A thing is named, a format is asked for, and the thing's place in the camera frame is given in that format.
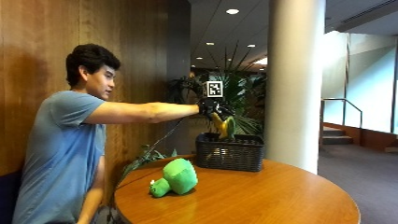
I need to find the white marker cube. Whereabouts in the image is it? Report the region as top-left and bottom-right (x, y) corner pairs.
(205, 80), (225, 98)

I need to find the metal stair handrail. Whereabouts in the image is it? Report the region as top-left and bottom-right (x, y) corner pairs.
(319, 97), (365, 148)

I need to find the round wooden table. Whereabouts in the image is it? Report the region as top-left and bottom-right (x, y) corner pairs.
(114, 154), (362, 224)

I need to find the black glove cable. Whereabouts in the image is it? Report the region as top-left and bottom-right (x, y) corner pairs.
(108, 115), (188, 200)

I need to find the large green potted plant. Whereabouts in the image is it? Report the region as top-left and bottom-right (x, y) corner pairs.
(165, 41), (269, 136)

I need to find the small leafy plant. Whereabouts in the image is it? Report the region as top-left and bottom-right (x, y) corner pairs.
(118, 144), (180, 188)

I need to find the black woven basket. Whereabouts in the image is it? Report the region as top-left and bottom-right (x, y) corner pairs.
(195, 132), (267, 173)

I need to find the green plush toy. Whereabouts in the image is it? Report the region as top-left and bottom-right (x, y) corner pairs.
(148, 158), (200, 199)

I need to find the yellow corn plush toy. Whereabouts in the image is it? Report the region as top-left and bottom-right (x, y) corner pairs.
(211, 111), (237, 140)

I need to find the the person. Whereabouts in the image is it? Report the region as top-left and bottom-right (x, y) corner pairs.
(11, 43), (201, 224)

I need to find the white round column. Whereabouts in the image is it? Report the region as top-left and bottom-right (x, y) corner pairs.
(264, 0), (328, 175)

